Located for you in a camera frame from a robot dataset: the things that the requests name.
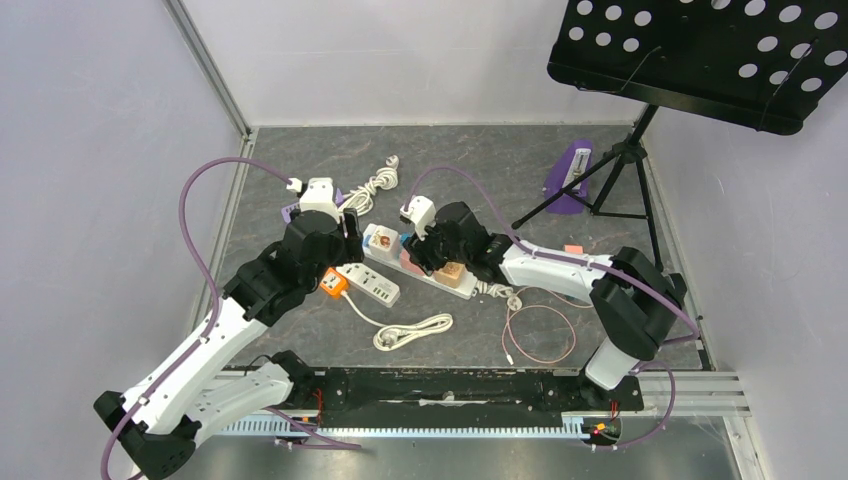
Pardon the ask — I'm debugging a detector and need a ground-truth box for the tan cube socket adapter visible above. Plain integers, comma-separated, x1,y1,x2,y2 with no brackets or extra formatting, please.
433,262,466,289

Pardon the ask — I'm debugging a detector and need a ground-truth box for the white tiger cube adapter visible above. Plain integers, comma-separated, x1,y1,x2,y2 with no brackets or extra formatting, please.
368,225,402,261

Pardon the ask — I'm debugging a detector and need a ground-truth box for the long white colourful power strip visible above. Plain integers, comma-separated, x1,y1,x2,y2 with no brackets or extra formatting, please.
363,223,476,300

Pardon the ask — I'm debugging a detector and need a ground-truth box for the pink charging cable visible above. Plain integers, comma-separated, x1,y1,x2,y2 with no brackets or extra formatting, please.
501,284,594,366

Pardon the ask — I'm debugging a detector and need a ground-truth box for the small pink charger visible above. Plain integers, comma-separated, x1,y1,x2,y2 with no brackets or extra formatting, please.
563,244,584,255

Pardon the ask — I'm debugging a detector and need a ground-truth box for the pink cube socket adapter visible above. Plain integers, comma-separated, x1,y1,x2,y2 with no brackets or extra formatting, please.
399,249,427,277

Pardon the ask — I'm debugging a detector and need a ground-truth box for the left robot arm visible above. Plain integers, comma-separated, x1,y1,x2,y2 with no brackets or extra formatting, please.
93,208,364,479

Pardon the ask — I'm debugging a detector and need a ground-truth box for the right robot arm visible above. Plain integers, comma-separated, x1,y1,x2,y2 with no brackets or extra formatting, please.
400,196,688,408

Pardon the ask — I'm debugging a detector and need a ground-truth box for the small white power strip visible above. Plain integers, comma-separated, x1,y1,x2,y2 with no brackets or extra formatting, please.
336,263,400,308

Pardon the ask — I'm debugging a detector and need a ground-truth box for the orange power strip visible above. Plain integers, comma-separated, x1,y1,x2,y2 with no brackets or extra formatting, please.
319,268,349,299

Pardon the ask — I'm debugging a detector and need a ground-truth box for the purple power strip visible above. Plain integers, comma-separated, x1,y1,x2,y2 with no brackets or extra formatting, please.
281,188,344,224

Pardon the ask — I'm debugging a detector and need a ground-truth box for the purple metronome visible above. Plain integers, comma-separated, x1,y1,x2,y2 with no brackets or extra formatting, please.
542,139,593,215

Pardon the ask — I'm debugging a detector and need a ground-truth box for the black music stand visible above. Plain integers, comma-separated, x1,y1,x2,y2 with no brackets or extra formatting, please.
510,0,848,274

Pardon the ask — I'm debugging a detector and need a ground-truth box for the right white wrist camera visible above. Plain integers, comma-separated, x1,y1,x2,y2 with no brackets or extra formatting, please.
400,195,436,240

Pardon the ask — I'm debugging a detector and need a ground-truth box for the purple strip white cable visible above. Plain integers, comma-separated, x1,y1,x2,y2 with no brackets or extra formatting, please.
339,155,401,220

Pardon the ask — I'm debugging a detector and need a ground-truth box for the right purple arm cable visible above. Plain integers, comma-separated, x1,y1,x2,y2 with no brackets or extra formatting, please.
404,165,702,346

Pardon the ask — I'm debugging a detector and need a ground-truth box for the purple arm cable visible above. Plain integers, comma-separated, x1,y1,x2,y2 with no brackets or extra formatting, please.
404,165,702,346
99,157,303,480

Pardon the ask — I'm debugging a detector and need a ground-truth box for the long strip white cable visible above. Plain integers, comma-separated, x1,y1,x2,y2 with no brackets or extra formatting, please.
475,281,527,311

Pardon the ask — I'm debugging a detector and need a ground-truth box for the small strip white cable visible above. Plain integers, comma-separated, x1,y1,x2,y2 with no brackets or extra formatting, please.
341,291,456,352

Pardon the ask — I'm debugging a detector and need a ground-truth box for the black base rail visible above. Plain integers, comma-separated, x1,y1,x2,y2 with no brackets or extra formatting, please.
238,354,645,432

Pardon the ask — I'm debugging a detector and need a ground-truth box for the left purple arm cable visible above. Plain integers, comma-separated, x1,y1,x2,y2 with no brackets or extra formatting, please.
99,157,303,480

